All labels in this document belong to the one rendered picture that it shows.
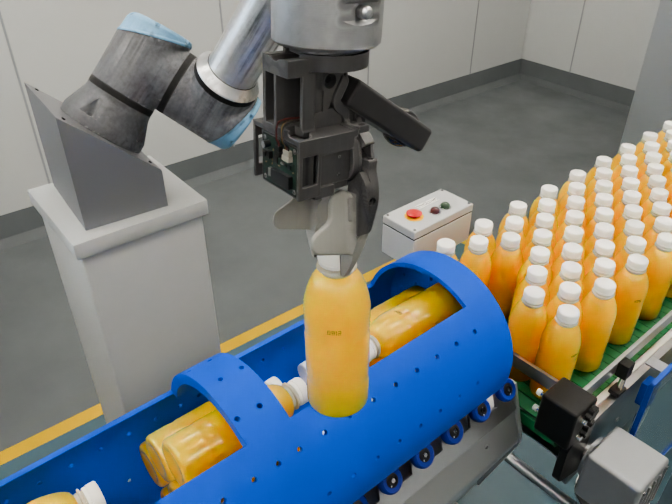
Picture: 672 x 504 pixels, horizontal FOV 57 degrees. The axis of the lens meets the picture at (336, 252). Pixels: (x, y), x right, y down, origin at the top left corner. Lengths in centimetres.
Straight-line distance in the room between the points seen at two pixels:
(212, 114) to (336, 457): 84
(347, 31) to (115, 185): 100
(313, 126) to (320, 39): 7
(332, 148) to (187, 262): 108
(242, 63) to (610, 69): 452
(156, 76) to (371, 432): 90
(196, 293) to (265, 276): 148
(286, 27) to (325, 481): 56
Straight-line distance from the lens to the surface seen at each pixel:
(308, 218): 61
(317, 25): 49
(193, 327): 169
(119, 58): 144
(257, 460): 78
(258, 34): 130
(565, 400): 117
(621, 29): 553
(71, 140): 137
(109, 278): 150
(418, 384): 90
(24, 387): 279
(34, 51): 350
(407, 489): 109
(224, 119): 141
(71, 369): 279
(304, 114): 51
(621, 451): 133
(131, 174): 143
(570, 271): 130
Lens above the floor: 182
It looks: 34 degrees down
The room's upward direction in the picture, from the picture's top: straight up
